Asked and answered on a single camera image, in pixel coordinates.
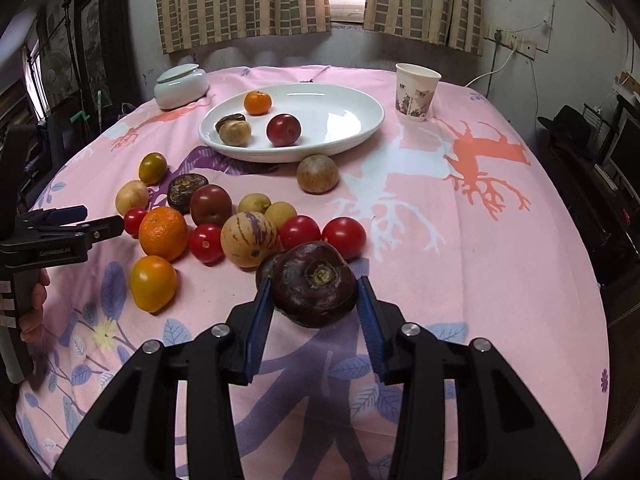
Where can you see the white wall power strip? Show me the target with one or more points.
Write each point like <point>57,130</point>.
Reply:
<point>517,42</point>

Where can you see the pink printed tablecloth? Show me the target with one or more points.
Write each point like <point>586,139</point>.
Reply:
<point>450,285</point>

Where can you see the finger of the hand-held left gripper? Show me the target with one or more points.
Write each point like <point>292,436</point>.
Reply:
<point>62,215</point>
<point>102,227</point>

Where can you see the dark water chestnut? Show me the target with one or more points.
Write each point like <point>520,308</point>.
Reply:
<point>265,269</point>
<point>184,191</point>
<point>313,285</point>
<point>229,121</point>

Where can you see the large orange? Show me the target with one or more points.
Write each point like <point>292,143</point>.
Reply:
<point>163,233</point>

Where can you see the pale yellow fruit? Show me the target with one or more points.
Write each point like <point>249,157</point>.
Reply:
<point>131,197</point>

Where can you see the white oval plate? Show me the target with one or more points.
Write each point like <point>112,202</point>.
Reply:
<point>330,115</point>

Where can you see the tan round fruit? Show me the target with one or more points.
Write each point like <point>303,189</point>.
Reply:
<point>236,134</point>

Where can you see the green yellow tomato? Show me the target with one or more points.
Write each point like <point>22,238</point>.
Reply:
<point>152,168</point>

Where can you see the standing fan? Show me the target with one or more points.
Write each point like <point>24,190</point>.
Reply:
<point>54,75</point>

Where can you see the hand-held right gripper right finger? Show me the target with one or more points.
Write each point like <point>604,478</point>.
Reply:
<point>371,330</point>

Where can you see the computer monitor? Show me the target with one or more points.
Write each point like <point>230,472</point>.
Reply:
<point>627,152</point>

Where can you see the framed wall vent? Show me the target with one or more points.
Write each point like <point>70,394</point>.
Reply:
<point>600,1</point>

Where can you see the yellow orange tomato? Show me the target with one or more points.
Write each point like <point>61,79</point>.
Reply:
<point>153,283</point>

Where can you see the person's left hand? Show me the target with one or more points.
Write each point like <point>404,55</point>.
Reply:
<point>34,305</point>

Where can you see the brown round fruit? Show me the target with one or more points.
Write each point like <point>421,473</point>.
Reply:
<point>317,174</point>

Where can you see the red plum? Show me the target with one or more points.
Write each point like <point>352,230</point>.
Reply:
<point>283,130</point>

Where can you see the dark wooden framed picture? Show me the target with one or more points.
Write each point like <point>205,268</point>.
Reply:
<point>102,35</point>

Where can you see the small mandarin orange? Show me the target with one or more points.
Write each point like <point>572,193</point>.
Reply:
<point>257,103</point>

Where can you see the black hat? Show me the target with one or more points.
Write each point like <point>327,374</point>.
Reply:
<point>567,120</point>

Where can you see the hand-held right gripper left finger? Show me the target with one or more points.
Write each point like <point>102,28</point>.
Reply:
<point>257,330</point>

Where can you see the dark red tomato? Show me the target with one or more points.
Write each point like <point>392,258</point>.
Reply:
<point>210,205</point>

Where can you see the checked beige curtain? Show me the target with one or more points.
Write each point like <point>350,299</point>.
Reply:
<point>425,0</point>
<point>240,0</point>

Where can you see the white ceramic lidded jar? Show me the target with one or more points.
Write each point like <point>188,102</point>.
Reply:
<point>181,87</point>

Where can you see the printed paper cup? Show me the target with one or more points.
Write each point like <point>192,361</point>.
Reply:
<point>416,94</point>

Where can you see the striped pepino melon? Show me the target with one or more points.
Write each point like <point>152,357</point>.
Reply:
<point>249,240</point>

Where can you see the small red cherry tomato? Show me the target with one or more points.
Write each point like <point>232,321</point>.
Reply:
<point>133,221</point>

